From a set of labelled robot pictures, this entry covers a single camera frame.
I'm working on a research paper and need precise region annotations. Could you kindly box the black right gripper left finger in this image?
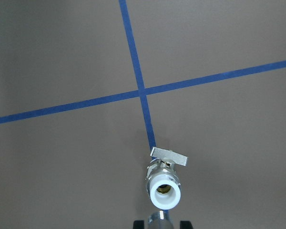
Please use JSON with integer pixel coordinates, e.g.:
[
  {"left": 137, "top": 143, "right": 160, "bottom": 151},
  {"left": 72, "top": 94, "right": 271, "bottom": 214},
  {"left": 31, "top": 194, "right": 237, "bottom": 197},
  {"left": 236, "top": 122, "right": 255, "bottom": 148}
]
[{"left": 133, "top": 220, "right": 145, "bottom": 229}]

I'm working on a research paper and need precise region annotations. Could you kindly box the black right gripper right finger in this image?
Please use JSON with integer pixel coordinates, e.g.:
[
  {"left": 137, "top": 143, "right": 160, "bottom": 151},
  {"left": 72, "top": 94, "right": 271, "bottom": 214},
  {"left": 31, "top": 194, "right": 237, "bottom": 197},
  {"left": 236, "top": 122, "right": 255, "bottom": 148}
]
[{"left": 180, "top": 220, "right": 193, "bottom": 229}]

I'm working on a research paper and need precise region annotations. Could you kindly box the chrome angle pipe fitting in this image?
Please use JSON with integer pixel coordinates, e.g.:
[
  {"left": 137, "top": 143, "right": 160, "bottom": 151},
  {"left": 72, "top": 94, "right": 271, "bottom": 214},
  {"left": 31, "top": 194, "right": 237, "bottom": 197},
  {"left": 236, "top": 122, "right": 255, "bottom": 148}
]
[{"left": 147, "top": 210, "right": 174, "bottom": 229}]

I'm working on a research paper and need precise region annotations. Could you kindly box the white PPR valve with handle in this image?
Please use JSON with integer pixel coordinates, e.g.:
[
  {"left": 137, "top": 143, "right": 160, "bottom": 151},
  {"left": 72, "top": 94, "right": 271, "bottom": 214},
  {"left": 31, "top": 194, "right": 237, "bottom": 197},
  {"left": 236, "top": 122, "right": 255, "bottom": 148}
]
[{"left": 145, "top": 147, "right": 188, "bottom": 210}]

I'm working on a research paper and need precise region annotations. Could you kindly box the brown paper table mat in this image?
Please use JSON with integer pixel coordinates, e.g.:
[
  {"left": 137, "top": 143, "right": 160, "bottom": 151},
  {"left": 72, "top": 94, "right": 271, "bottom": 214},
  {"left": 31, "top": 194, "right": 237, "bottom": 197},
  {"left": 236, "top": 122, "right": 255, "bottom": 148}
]
[{"left": 0, "top": 0, "right": 286, "bottom": 229}]

